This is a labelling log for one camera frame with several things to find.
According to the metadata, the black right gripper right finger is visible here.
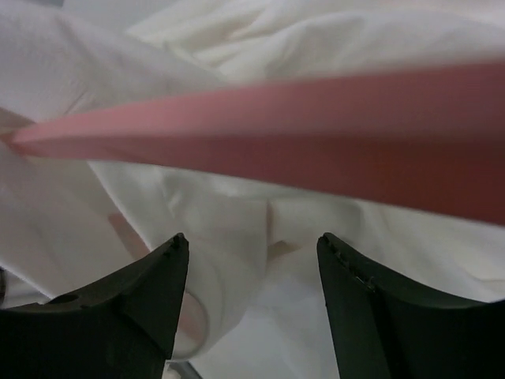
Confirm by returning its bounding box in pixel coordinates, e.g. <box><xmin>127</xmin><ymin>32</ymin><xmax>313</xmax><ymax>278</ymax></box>
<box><xmin>317</xmin><ymin>233</ymin><xmax>504</xmax><ymax>379</ymax></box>

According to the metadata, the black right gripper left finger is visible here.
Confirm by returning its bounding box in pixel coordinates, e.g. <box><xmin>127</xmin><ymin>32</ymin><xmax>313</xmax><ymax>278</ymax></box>
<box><xmin>1</xmin><ymin>234</ymin><xmax>189</xmax><ymax>378</ymax></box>

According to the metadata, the white t shirt red print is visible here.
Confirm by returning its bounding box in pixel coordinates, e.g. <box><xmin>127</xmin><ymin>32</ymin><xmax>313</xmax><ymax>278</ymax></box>
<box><xmin>1</xmin><ymin>1</ymin><xmax>504</xmax><ymax>378</ymax></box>

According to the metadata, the pink hanger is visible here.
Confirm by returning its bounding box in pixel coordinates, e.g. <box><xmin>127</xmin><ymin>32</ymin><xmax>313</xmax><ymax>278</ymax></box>
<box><xmin>6</xmin><ymin>61</ymin><xmax>504</xmax><ymax>225</ymax></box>

